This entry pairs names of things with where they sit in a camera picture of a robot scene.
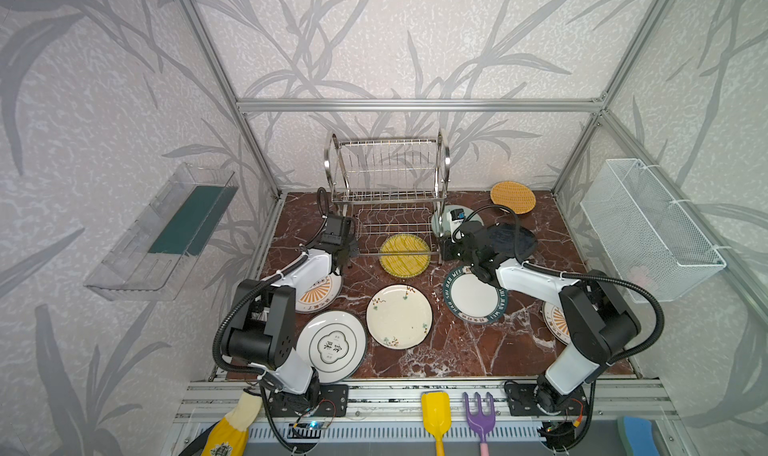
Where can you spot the green rim white plate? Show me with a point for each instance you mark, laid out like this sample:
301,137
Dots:
472,300

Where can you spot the right orange sunburst plate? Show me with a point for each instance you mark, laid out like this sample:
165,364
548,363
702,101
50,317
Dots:
556,323

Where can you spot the white wire mesh basket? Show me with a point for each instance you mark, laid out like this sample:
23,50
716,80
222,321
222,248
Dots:
648,235

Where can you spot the orange woven plate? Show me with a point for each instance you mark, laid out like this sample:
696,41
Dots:
514,195

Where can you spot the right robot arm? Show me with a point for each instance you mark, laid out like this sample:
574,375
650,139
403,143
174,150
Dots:
599,319

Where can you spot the clear plastic wall shelf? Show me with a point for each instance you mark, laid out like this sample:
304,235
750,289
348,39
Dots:
156,255

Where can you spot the white plate black emblem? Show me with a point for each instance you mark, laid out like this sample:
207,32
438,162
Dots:
334,343

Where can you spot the orange sunburst plate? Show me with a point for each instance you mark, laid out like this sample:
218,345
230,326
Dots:
320,295
556,323

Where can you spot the light green flower plate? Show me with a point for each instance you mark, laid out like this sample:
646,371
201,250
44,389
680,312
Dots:
435,220

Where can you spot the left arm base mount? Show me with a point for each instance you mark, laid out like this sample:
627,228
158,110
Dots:
325,400

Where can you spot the steel dish rack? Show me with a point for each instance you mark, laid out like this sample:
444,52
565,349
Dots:
391,185

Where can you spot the left orange sunburst plate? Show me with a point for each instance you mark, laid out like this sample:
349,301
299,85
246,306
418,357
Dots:
320,295

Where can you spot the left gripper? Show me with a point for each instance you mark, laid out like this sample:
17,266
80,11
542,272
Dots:
346,240

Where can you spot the purple toy fork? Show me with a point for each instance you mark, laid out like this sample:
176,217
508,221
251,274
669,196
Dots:
481,421

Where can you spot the yellow toy shovel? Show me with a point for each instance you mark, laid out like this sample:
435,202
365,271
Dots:
436,413

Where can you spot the blue green sponge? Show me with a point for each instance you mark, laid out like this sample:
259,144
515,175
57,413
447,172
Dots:
636,435

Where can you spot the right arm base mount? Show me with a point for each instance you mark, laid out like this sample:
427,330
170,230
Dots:
530,399

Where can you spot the yellow green woven plate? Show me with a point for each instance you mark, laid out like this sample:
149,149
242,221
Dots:
405,255

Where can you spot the yellow banana toy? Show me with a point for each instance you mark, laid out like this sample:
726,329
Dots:
229,436

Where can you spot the cream floral plate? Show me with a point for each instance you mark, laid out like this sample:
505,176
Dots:
399,317

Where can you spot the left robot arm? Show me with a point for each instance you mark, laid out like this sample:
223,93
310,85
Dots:
256,335

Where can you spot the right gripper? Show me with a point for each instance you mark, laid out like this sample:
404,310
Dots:
459,240

